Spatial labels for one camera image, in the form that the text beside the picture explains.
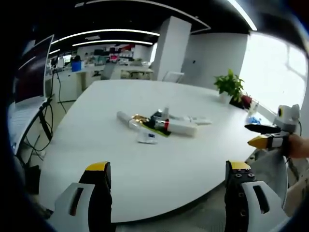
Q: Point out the red flower pot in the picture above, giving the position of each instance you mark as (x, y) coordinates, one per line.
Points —
(243, 101)

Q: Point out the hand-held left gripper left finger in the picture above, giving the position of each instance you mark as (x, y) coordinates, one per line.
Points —
(79, 212)

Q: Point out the person's right hand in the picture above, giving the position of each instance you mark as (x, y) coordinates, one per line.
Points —
(298, 146)

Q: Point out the green potted plant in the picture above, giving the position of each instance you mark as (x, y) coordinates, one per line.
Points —
(229, 84)

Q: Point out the grey office chair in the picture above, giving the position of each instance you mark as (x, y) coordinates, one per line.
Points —
(109, 72)

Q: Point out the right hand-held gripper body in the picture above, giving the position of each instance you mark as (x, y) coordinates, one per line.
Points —
(287, 118)

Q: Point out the dark skincare bottle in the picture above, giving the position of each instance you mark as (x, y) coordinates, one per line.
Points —
(156, 116)

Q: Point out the clear skincare sachet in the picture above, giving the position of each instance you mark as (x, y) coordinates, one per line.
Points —
(147, 137)

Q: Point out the green storage area tray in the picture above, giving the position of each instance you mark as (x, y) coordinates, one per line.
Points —
(158, 133)

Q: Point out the clear gold-capped skincare bottle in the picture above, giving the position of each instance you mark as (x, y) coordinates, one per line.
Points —
(135, 122)

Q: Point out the slim white skincare tube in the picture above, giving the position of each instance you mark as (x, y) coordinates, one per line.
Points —
(198, 120)

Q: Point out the ceiling light strip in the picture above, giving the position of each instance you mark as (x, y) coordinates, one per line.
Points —
(243, 13)
(106, 32)
(113, 42)

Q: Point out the blue gloves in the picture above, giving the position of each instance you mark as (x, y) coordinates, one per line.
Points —
(254, 120)

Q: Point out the blue bin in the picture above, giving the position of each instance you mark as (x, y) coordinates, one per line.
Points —
(76, 66)

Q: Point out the white office chair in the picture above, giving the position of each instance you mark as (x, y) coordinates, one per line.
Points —
(173, 77)

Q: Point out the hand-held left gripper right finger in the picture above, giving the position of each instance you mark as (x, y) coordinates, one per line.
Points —
(246, 207)

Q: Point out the white red-ringed skincare bottle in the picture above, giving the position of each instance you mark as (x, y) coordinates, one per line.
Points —
(179, 128)

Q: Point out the dark monitor screen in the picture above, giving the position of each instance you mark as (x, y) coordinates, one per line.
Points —
(31, 72)

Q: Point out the grey cloth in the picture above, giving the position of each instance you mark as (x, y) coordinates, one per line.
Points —
(270, 174)

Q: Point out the small white skincare bottle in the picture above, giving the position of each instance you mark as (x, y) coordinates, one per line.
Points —
(166, 112)

